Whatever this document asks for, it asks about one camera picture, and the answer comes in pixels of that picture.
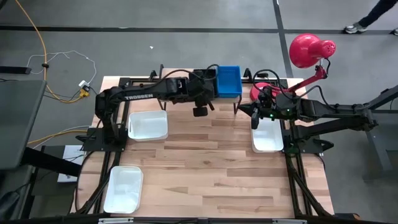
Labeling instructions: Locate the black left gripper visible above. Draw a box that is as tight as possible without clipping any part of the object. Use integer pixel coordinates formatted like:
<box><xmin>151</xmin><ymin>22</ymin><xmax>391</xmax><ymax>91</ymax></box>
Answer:
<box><xmin>186</xmin><ymin>70</ymin><xmax>217</xmax><ymax>112</ymax></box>

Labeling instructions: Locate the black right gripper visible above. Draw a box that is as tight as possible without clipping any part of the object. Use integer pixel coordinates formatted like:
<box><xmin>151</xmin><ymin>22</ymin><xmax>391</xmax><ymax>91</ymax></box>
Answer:
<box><xmin>238</xmin><ymin>93</ymin><xmax>280</xmax><ymax>121</ymax></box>

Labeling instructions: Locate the black plastic basket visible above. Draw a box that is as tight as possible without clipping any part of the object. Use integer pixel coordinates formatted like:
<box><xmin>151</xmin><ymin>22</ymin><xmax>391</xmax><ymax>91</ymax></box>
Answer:
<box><xmin>193</xmin><ymin>68</ymin><xmax>218</xmax><ymax>100</ymax></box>

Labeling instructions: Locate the white plastic bin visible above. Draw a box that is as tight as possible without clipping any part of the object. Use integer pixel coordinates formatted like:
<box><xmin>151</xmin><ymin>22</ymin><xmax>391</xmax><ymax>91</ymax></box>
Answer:
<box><xmin>251</xmin><ymin>118</ymin><xmax>285</xmax><ymax>154</ymax></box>
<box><xmin>103</xmin><ymin>166</ymin><xmax>144</xmax><ymax>215</ymax></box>
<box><xmin>127</xmin><ymin>110</ymin><xmax>169</xmax><ymax>142</ymax></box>

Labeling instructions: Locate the blue plastic basket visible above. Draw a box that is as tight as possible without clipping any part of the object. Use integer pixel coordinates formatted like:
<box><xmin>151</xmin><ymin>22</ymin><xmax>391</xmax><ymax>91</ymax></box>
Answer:
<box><xmin>216</xmin><ymin>65</ymin><xmax>243</xmax><ymax>98</ymax></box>

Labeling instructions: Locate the red desk lamp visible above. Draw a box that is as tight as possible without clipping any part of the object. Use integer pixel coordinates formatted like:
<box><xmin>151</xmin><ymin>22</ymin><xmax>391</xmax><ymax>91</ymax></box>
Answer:
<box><xmin>249</xmin><ymin>33</ymin><xmax>337</xmax><ymax>107</ymax></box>

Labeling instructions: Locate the grey metal stand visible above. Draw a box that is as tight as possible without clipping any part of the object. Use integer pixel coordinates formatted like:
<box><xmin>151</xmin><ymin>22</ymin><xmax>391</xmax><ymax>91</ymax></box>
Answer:
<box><xmin>360</xmin><ymin>83</ymin><xmax>398</xmax><ymax>182</ymax></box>

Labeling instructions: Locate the white paper sheet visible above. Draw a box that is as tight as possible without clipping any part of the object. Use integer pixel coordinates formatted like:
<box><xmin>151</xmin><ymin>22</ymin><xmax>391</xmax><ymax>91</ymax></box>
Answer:
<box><xmin>57</xmin><ymin>145</ymin><xmax>86</xmax><ymax>184</ymax></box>

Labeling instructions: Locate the person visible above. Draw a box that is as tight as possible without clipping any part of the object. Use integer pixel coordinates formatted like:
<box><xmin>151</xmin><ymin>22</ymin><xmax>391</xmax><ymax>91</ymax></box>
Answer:
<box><xmin>343</xmin><ymin>0</ymin><xmax>398</xmax><ymax>36</ymax></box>

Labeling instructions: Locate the grey desk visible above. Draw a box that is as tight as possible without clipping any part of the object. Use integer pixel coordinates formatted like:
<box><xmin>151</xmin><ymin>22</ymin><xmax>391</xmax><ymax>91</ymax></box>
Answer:
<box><xmin>0</xmin><ymin>79</ymin><xmax>47</xmax><ymax>170</ymax></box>

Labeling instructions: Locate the black floor strip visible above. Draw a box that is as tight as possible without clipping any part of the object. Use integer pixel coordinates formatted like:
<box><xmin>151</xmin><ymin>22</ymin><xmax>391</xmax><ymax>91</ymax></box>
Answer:
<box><xmin>0</xmin><ymin>65</ymin><xmax>32</xmax><ymax>75</ymax></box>

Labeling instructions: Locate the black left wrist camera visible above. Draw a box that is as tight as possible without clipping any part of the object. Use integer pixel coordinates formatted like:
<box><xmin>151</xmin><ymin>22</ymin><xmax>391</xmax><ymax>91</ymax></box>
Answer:
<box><xmin>192</xmin><ymin>106</ymin><xmax>208</xmax><ymax>118</ymax></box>

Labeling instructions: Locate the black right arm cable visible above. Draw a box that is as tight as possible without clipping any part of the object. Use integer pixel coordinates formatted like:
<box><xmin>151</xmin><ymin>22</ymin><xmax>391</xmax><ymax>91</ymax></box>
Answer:
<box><xmin>252</xmin><ymin>68</ymin><xmax>284</xmax><ymax>100</ymax></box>

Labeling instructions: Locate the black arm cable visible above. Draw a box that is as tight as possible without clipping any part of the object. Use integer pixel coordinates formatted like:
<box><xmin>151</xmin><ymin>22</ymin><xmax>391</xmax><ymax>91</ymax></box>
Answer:
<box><xmin>149</xmin><ymin>63</ymin><xmax>220</xmax><ymax>85</ymax></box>
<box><xmin>252</xmin><ymin>68</ymin><xmax>284</xmax><ymax>100</ymax></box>

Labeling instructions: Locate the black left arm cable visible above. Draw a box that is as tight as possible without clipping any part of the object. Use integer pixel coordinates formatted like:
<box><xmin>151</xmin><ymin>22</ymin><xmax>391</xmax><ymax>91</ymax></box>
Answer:
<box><xmin>149</xmin><ymin>63</ymin><xmax>220</xmax><ymax>85</ymax></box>

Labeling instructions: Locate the black aluminium table frame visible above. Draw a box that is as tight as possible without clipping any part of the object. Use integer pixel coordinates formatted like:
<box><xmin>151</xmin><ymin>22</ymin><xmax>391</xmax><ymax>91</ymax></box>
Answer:
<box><xmin>74</xmin><ymin>63</ymin><xmax>336</xmax><ymax>224</ymax></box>

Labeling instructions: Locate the yellow floor cable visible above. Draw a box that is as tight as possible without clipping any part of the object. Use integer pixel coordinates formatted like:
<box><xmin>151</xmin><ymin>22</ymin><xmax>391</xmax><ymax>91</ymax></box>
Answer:
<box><xmin>27</xmin><ymin>129</ymin><xmax>88</xmax><ymax>146</ymax></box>
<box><xmin>14</xmin><ymin>0</ymin><xmax>91</xmax><ymax>104</ymax></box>

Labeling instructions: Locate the white floor cable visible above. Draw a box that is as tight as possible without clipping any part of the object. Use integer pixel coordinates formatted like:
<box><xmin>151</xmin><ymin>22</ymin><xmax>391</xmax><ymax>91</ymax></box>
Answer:
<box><xmin>26</xmin><ymin>50</ymin><xmax>98</xmax><ymax>86</ymax></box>

